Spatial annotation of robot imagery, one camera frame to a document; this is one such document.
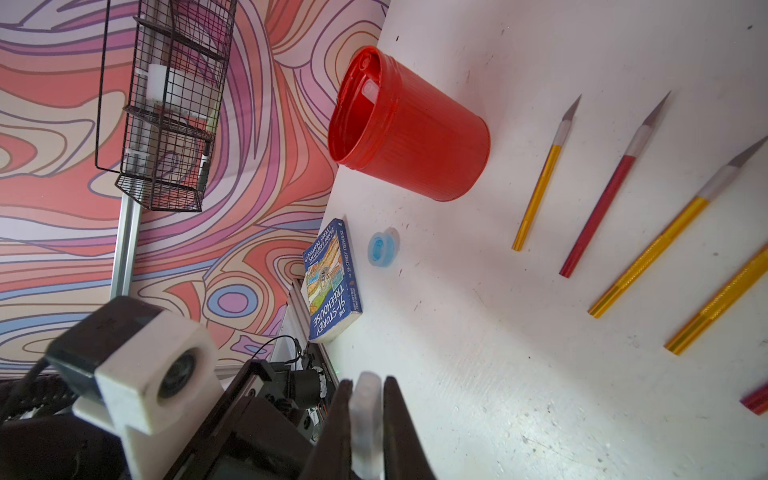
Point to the treehouse storey book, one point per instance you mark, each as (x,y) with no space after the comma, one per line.
(333,296)

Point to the black wire basket left wall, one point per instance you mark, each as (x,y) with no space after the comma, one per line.
(167,147)

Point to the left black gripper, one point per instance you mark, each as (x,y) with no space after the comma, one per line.
(264,426)

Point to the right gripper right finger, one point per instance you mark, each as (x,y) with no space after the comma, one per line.
(404,457)

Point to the red carving knife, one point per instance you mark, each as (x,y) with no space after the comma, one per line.
(757,401)
(632,152)

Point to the red pen cup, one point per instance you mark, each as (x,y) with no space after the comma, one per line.
(391,124)

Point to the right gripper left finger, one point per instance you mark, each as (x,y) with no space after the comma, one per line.
(331,456)

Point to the gold carving knife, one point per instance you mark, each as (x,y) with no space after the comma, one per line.
(724,176)
(727,296)
(545,175)

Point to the blue tape roll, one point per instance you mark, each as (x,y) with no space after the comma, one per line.
(383,247)

